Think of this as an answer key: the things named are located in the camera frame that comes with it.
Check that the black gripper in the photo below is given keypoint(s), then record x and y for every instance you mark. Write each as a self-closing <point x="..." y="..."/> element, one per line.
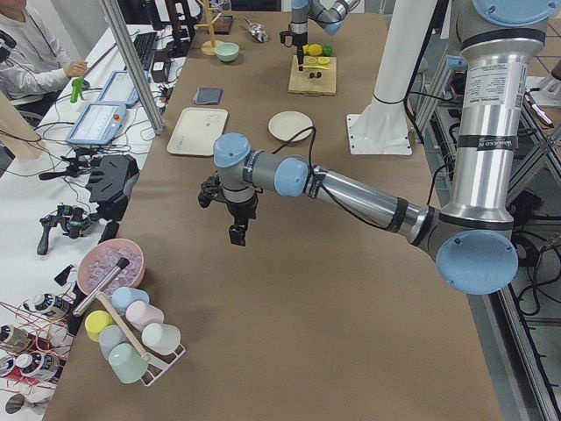
<point x="242" y="210"/>
<point x="299" y="42"/>

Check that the cream round plate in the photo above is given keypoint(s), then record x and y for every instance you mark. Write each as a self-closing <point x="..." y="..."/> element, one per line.
<point x="288" y="125"/>

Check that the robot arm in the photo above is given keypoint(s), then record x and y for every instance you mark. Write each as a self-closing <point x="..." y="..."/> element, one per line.
<point x="304" y="10"/>
<point x="469" y="238"/>

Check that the dark wooden tray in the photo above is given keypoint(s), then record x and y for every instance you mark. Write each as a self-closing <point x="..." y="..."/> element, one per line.
<point x="222" y="25"/>

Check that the cream rectangular rabbit tray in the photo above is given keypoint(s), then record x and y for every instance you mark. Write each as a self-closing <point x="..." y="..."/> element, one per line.
<point x="196" y="131"/>

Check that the yellow plastic knife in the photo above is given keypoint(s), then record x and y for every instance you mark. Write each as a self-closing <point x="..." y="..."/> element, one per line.
<point x="315" y="67"/>

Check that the bamboo cutting board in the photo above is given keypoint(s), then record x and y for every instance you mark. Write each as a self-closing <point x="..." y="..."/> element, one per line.
<point x="313" y="82"/>

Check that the metal scoop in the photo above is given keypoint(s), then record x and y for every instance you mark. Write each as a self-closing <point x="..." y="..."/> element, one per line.
<point x="257" y="31"/>

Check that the mint green bowl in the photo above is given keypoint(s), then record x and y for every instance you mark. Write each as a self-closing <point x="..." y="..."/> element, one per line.
<point x="227" y="51"/>

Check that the wooden mug tree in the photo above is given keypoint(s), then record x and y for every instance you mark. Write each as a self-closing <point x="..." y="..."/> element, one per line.
<point x="211" y="14"/>

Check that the grey folded cloth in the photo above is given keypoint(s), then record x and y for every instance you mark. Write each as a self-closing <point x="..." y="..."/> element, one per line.
<point x="207" y="96"/>

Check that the metal muddler stick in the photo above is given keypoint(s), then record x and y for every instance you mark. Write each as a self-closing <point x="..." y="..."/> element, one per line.
<point x="81" y="307"/>

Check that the black device stand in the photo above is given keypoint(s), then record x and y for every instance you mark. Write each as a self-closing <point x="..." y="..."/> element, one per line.
<point x="110" y="185"/>

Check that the pink cup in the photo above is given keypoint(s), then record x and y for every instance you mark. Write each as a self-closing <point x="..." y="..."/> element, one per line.
<point x="141" y="314"/>

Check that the blue cup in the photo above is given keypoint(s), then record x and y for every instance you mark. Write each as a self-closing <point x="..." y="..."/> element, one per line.
<point x="123" y="297"/>

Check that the white cup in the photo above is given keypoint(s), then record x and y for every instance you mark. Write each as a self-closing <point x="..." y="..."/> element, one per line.
<point x="161" y="338"/>

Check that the pink bowl with ice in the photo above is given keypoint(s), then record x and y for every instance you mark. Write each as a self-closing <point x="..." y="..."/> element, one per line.
<point x="103" y="258"/>

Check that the black keyboard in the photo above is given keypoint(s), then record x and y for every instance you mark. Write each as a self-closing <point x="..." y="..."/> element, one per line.
<point x="144" y="44"/>

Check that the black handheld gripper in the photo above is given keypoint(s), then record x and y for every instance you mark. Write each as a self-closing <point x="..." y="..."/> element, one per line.
<point x="73" y="220"/>

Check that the blue teach pendant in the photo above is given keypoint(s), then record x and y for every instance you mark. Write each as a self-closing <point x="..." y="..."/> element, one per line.
<point x="119" y="88"/>
<point x="98" y="124"/>

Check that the white cup rack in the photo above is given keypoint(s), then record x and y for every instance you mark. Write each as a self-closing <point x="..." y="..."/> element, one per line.
<point x="158" y="364"/>

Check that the grey cup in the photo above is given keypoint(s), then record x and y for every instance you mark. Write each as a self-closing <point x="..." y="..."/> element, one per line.
<point x="110" y="337"/>

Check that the yellow cup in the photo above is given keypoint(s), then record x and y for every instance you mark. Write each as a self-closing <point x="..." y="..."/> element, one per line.
<point x="96" y="321"/>

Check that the mint cup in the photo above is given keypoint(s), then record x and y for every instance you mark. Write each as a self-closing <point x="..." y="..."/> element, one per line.
<point x="127" y="363"/>

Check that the green clamp tool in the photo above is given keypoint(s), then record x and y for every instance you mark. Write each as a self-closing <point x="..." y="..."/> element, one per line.
<point x="77" y="89"/>

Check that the seated person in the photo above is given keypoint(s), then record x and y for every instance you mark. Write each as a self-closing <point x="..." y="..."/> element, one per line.
<point x="38" y="64"/>

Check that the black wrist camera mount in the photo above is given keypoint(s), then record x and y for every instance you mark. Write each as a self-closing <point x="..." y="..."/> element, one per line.
<point x="211" y="191"/>

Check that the white camera post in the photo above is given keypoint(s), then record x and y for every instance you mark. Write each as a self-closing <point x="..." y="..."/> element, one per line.
<point x="382" y="127"/>

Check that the aluminium frame post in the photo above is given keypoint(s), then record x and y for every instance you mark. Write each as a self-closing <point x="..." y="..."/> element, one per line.
<point x="115" y="20"/>

